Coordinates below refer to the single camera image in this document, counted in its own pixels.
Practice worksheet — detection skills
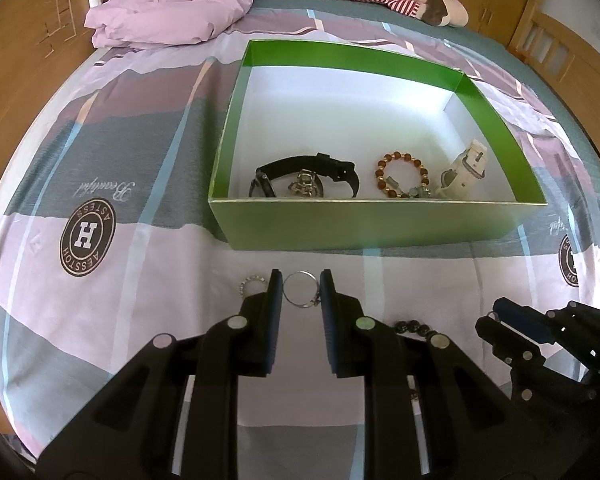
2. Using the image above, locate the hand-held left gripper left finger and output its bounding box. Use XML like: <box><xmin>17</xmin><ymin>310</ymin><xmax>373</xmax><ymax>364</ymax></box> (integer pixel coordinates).
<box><xmin>35</xmin><ymin>268</ymin><xmax>284</xmax><ymax>480</ymax></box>

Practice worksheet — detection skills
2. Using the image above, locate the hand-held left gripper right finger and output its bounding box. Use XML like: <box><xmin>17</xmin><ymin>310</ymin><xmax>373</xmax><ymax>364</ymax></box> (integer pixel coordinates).
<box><xmin>320</xmin><ymin>269</ymin><xmax>562</xmax><ymax>480</ymax></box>

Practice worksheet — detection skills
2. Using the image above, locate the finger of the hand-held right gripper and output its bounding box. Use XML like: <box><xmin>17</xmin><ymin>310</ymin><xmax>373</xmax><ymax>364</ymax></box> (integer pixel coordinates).
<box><xmin>474</xmin><ymin>298</ymin><xmax>557</xmax><ymax>367</ymax></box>
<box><xmin>545</xmin><ymin>301</ymin><xmax>600</xmax><ymax>363</ymax></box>

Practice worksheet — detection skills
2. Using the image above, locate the thin silver ring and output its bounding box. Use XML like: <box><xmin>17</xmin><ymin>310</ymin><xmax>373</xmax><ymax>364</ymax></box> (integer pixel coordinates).
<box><xmin>283</xmin><ymin>271</ymin><xmax>322</xmax><ymax>309</ymax></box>

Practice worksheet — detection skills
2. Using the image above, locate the dark bead bracelet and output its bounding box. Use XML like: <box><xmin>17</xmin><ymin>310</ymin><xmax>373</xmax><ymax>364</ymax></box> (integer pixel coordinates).
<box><xmin>394</xmin><ymin>319</ymin><xmax>443</xmax><ymax>343</ymax></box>

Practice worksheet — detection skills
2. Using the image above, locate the green cardboard box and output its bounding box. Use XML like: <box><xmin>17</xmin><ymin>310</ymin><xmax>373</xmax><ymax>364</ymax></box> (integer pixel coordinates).
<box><xmin>207</xmin><ymin>39</ymin><xmax>548</xmax><ymax>252</ymax></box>

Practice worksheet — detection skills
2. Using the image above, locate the silver charm trinket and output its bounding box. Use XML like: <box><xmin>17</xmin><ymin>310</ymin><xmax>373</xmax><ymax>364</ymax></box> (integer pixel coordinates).
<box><xmin>286</xmin><ymin>169</ymin><xmax>327</xmax><ymax>199</ymax></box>

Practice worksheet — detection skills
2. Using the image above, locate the white wrist watch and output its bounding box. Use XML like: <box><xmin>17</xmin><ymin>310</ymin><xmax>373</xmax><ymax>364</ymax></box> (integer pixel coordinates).
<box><xmin>437</xmin><ymin>138</ymin><xmax>488</xmax><ymax>198</ymax></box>

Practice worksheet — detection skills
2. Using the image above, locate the brown bead bracelet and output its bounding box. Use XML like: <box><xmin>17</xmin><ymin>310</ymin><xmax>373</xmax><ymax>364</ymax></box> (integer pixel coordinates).
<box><xmin>375</xmin><ymin>150</ymin><xmax>429</xmax><ymax>200</ymax></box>

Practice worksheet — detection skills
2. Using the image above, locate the green jade pendant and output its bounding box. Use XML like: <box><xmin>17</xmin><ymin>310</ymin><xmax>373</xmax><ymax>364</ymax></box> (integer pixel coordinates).
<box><xmin>381</xmin><ymin>175</ymin><xmax>433</xmax><ymax>200</ymax></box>

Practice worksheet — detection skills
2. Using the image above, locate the black wrist watch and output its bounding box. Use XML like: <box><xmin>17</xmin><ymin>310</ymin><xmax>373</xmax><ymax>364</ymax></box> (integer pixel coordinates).
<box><xmin>248</xmin><ymin>152</ymin><xmax>361</xmax><ymax>200</ymax></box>

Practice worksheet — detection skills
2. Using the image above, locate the teal bed cover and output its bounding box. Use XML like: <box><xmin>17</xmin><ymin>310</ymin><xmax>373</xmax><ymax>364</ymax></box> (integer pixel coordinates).
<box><xmin>245</xmin><ymin>0</ymin><xmax>600</xmax><ymax>171</ymax></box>

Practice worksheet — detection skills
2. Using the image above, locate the pink quilt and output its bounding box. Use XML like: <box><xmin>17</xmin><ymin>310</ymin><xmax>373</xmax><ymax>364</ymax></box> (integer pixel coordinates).
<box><xmin>84</xmin><ymin>0</ymin><xmax>268</xmax><ymax>50</ymax></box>

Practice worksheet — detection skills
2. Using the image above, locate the wooden bed board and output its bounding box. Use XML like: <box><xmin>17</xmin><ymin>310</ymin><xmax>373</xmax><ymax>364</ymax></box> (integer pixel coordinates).
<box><xmin>0</xmin><ymin>0</ymin><xmax>111</xmax><ymax>186</ymax></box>

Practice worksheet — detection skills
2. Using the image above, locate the small silver chain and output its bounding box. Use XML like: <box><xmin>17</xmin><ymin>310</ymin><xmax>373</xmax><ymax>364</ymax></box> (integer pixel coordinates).
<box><xmin>239</xmin><ymin>275</ymin><xmax>268</xmax><ymax>297</ymax></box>

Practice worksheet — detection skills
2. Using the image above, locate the wooden bed rail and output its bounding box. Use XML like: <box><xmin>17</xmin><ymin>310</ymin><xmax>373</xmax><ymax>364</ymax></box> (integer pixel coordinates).
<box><xmin>510</xmin><ymin>0</ymin><xmax>600</xmax><ymax>116</ymax></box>

